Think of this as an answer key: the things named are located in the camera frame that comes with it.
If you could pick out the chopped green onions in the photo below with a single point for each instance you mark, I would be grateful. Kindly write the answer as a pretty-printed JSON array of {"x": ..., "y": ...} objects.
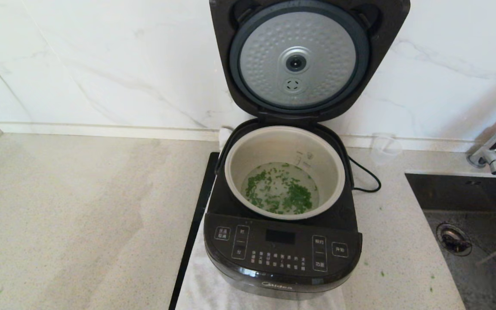
[{"x": 291, "y": 198}]

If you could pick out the grey inner cooking pot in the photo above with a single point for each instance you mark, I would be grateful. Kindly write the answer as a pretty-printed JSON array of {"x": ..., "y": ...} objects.
[{"x": 256, "y": 155}]

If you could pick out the black rice cooker base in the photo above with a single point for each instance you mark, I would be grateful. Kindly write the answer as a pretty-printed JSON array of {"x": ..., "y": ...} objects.
[{"x": 282, "y": 254}]

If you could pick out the black flat strip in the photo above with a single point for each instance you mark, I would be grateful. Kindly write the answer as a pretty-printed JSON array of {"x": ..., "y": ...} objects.
[{"x": 196, "y": 215}]

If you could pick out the white cloth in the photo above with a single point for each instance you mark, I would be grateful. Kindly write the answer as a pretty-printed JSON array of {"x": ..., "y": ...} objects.
[{"x": 200, "y": 284}]

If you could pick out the round sink drain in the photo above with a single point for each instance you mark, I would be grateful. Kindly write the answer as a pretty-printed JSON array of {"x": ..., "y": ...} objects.
[{"x": 454, "y": 239}]

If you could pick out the steel sink basin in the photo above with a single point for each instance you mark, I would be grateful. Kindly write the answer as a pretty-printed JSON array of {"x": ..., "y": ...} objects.
[{"x": 467, "y": 193}]

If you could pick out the chrome faucet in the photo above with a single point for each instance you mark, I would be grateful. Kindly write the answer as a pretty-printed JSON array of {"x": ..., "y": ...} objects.
[{"x": 491, "y": 150}]

